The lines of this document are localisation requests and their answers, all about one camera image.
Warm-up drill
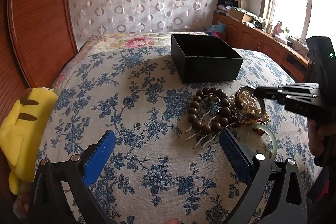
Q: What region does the pink floral quilt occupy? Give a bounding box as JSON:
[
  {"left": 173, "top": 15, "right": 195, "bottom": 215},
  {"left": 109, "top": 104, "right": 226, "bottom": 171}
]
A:
[{"left": 51, "top": 32, "right": 175, "bottom": 94}]

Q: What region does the black jewelry box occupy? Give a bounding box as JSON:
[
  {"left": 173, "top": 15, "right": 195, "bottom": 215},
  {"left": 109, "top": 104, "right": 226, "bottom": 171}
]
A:
[{"left": 171, "top": 34, "right": 243, "bottom": 84}]

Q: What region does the navy blue blanket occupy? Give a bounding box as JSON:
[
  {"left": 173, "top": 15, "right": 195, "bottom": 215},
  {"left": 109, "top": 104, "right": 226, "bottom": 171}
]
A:
[{"left": 205, "top": 31, "right": 218, "bottom": 37}]

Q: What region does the white pearl necklace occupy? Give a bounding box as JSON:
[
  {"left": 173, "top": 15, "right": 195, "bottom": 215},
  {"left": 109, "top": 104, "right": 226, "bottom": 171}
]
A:
[{"left": 231, "top": 86, "right": 271, "bottom": 126}]

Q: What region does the dark wooden bead bracelet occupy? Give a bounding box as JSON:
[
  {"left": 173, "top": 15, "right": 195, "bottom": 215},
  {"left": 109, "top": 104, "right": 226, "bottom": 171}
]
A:
[{"left": 184, "top": 86, "right": 238, "bottom": 150}]

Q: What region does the yellow plush toy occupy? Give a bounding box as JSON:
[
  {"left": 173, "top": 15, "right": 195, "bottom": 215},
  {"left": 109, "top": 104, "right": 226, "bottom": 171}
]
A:
[{"left": 1, "top": 87, "right": 58, "bottom": 195}]

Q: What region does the wooden sideboard cabinet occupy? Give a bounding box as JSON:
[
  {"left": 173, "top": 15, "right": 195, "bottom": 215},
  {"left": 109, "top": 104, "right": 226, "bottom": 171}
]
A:
[{"left": 213, "top": 12, "right": 309, "bottom": 82}]

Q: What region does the right hand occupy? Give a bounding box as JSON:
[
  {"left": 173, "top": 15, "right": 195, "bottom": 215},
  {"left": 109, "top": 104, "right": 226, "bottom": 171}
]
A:
[{"left": 307, "top": 119, "right": 335, "bottom": 156}]

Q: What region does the pink figurine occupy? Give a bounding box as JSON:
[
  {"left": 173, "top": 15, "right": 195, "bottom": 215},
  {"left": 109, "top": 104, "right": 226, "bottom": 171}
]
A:
[{"left": 272, "top": 20, "right": 283, "bottom": 37}]

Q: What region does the pale green jade bangle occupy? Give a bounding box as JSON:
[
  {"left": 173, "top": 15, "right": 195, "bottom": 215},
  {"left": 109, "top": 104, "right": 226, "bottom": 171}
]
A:
[{"left": 242, "top": 123, "right": 278, "bottom": 161}]

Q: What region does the blue floral bedspread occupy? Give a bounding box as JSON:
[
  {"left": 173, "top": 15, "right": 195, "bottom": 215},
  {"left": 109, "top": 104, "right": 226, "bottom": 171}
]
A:
[{"left": 35, "top": 45, "right": 324, "bottom": 224}]

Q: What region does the cardboard box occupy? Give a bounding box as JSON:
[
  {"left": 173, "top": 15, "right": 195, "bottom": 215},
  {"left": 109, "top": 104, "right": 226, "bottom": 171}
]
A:
[{"left": 228, "top": 7, "right": 253, "bottom": 23}]

